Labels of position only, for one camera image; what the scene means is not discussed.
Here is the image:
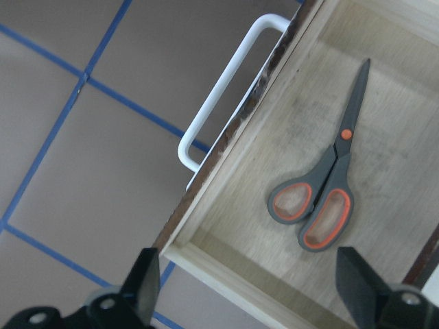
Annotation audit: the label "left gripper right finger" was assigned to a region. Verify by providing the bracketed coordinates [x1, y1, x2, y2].
[335, 247, 392, 328]

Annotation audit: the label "grey orange scissors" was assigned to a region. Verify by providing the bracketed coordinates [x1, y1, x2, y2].
[267, 59, 371, 252]

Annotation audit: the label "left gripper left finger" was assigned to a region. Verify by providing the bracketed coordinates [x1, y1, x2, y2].
[120, 247, 160, 326]

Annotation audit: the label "white drawer handle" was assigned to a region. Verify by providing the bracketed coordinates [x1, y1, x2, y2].
[177, 13, 292, 191]

